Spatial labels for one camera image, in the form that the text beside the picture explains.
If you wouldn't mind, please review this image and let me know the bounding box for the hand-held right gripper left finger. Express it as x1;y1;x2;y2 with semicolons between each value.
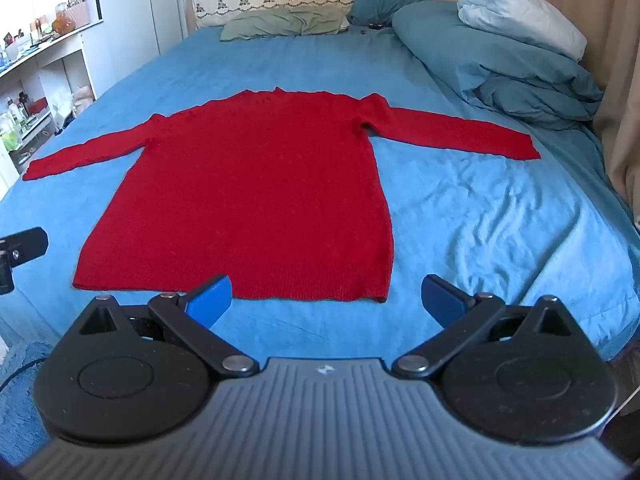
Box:
75;274;260;379

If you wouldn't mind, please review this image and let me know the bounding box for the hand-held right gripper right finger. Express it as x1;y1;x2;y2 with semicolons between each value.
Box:
393;274;581;379

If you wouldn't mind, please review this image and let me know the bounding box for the red towel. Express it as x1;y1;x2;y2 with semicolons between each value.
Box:
22;87;542;305

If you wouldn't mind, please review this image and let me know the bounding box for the blue bed sheet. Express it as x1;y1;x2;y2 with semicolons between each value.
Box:
0;24;640;367

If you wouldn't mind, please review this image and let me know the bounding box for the blue rug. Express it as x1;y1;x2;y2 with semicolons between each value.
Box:
0;341;57;467

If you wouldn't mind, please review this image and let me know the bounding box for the beige bag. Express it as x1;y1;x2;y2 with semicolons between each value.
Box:
71;85;97;112

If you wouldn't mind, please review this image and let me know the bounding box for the white shelf unit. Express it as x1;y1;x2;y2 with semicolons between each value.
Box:
0;7;103;198

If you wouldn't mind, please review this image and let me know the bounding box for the white wardrobe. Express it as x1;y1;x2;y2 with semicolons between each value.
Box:
92;0;176;103

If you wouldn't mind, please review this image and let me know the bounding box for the teal bolster pillow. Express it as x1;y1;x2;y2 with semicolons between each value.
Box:
392;0;606;132

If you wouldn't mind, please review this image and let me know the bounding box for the green pillow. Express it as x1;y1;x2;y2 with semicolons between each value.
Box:
220;6;349;42

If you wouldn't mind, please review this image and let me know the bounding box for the beige curtain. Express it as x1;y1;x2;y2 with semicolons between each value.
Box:
482;0;640;233

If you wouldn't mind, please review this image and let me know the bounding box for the pale blue blanket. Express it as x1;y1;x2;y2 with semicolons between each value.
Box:
457;0;589;62

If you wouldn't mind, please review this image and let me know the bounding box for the cream embroidered pillow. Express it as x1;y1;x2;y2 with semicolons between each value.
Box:
193;0;357;29

